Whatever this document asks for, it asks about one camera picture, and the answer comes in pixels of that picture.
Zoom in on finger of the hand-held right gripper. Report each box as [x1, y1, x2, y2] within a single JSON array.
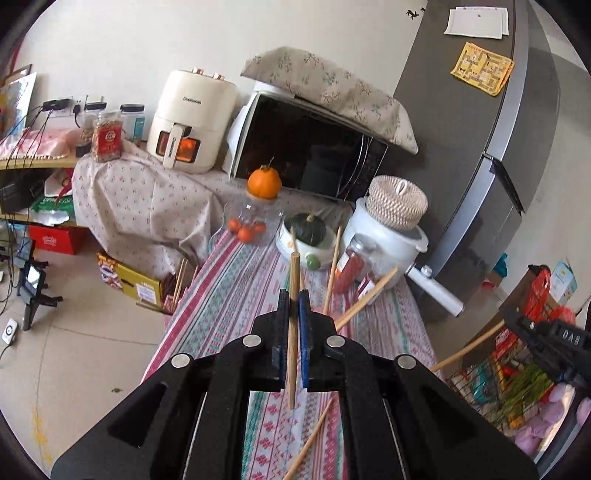
[[503, 307, 556, 352]]

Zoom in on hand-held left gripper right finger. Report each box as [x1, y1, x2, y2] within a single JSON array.
[[298, 288, 539, 480]]

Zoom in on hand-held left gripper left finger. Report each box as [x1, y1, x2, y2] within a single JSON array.
[[51, 288, 291, 480]]

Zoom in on light wooden chopstick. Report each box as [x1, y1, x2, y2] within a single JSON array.
[[286, 253, 301, 411], [283, 398, 334, 480], [322, 225, 343, 315], [333, 267, 399, 332], [428, 320, 506, 374]]

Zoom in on bunch of green beans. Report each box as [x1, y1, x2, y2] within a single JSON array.
[[499, 364, 555, 416]]

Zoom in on light blue box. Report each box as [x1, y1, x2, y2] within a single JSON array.
[[549, 261, 578, 305]]

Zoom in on patterned striped tablecloth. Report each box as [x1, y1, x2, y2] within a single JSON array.
[[141, 228, 444, 480]]

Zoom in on white bowl with green knob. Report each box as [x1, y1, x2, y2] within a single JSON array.
[[276, 217, 338, 271]]

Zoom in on small red-label spice jar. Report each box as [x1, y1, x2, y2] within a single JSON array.
[[355, 272, 384, 305]]

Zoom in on tall jar of red berries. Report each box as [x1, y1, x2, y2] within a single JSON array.
[[333, 234, 376, 294]]

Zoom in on dark green squash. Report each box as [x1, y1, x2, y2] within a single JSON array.
[[290, 212, 326, 245]]

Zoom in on thin brown sticks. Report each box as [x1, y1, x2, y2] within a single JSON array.
[[164, 258, 190, 312]]

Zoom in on clear glass jar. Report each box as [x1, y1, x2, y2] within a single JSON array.
[[224, 196, 283, 245]]

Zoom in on orange fruit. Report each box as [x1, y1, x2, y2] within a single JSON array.
[[247, 159, 282, 200]]

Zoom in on colourful cardboard box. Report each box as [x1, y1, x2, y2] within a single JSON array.
[[97, 251, 176, 315]]

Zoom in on woven basket lid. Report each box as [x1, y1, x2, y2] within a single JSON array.
[[367, 175, 428, 230]]

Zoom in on grey refrigerator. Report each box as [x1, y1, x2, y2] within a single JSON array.
[[392, 0, 555, 324]]

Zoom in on black microwave oven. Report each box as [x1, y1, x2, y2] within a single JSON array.
[[222, 90, 389, 204]]

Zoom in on floral cabinet cover cloth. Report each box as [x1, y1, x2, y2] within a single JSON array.
[[73, 141, 352, 282]]

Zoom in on red box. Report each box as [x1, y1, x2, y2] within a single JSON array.
[[28, 225, 88, 256]]

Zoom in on cream air fryer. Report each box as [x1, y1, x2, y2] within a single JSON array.
[[147, 68, 238, 175]]

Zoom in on floral pillow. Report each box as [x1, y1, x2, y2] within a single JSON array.
[[241, 46, 419, 154]]

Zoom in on phone on black stand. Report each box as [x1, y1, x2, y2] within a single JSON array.
[[14, 240, 63, 330]]

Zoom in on black-lid storage jar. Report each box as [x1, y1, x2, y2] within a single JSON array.
[[120, 104, 145, 141], [82, 102, 105, 144]]

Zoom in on red-label snack jar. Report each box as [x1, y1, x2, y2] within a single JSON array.
[[91, 111, 124, 162]]

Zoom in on green and white bag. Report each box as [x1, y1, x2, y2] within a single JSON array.
[[32, 196, 75, 224]]

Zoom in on yellow paper sheet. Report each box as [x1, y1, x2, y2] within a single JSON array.
[[451, 42, 515, 97]]

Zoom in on wooden shelf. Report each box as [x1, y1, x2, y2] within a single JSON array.
[[0, 156, 79, 223]]

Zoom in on pink cloth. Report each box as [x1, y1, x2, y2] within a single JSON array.
[[0, 129, 86, 160]]

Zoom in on white paper sheet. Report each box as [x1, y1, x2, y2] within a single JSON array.
[[444, 7, 510, 40]]

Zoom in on framed picture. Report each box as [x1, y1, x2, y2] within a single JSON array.
[[0, 65, 38, 139]]

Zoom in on black wire rack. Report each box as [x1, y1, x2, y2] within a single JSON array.
[[445, 314, 591, 437]]

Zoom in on white electric pot with handle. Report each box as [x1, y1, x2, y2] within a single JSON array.
[[344, 198, 465, 317]]

